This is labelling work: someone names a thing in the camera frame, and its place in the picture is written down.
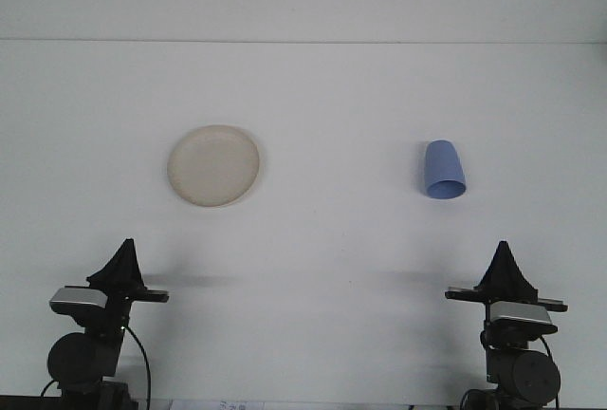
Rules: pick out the pale blue cup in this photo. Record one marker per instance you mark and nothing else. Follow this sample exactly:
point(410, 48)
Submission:
point(443, 165)

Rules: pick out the pale round plate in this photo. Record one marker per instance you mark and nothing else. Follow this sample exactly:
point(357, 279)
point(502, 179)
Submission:
point(213, 165)

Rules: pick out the white printed paper sheet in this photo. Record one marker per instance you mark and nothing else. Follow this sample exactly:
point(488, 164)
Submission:
point(204, 405)

